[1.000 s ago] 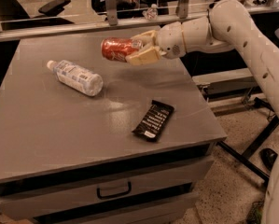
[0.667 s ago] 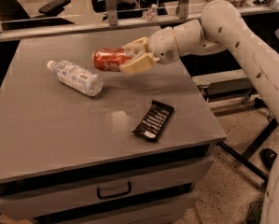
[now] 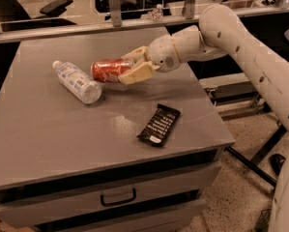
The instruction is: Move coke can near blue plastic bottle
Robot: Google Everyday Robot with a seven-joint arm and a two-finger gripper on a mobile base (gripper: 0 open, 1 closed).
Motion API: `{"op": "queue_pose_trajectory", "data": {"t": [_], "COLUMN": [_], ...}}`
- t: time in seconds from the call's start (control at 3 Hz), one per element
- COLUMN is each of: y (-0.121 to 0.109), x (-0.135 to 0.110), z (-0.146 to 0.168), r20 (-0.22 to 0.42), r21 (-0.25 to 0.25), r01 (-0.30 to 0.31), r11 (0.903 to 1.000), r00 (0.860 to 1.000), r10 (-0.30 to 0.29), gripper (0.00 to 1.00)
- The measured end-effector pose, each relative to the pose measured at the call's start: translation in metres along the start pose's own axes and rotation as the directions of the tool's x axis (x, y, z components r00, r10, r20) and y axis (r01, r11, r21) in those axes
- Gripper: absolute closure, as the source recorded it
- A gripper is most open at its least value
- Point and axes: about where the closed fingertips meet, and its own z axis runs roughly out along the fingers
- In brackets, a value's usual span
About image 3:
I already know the black snack bar wrapper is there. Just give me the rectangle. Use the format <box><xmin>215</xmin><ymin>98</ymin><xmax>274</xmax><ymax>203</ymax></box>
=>
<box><xmin>137</xmin><ymin>103</ymin><xmax>181</xmax><ymax>147</ymax></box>

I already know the black office chair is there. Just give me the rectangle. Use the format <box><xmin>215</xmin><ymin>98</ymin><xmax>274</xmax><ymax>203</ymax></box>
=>
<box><xmin>0</xmin><ymin>0</ymin><xmax>73</xmax><ymax>32</ymax></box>

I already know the grey drawer cabinet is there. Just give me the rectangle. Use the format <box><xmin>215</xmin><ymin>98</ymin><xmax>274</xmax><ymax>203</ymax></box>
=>
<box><xmin>0</xmin><ymin>29</ymin><xmax>233</xmax><ymax>232</ymax></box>

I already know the small bottle on ledge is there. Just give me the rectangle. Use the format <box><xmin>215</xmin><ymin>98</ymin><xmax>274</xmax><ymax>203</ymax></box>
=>
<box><xmin>151</xmin><ymin>4</ymin><xmax>163</xmax><ymax>21</ymax></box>

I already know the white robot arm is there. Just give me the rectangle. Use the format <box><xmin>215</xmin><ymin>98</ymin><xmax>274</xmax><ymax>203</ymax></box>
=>
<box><xmin>119</xmin><ymin>4</ymin><xmax>289</xmax><ymax>232</ymax></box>

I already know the grey metal railing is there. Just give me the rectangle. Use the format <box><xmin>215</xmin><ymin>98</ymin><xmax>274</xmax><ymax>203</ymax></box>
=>
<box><xmin>0</xmin><ymin>0</ymin><xmax>289</xmax><ymax>45</ymax></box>

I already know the black metal stand frame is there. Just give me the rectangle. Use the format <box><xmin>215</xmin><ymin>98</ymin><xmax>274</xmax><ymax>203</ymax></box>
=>
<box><xmin>225</xmin><ymin>126</ymin><xmax>287</xmax><ymax>188</ymax></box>

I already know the black drawer handle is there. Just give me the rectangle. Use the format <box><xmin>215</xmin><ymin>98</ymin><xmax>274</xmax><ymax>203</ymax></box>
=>
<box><xmin>100</xmin><ymin>188</ymin><xmax>137</xmax><ymax>207</ymax></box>

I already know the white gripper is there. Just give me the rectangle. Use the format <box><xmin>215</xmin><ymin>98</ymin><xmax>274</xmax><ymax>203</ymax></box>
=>
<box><xmin>118</xmin><ymin>35</ymin><xmax>180</xmax><ymax>85</ymax></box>

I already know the wire basket with green package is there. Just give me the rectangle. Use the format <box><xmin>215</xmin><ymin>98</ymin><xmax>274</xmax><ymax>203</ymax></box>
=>
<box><xmin>254</xmin><ymin>209</ymin><xmax>272</xmax><ymax>232</ymax></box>

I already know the red coke can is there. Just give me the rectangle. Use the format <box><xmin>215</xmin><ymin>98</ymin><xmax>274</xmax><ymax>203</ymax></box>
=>
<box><xmin>91</xmin><ymin>58</ymin><xmax>133</xmax><ymax>83</ymax></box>

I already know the clear plastic water bottle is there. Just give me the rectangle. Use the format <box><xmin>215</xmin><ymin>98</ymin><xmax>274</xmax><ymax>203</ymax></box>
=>
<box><xmin>52</xmin><ymin>61</ymin><xmax>102</xmax><ymax>104</ymax></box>

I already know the black shoe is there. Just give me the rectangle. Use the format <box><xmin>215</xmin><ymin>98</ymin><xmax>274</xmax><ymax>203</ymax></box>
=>
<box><xmin>269</xmin><ymin>154</ymin><xmax>286</xmax><ymax>175</ymax></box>

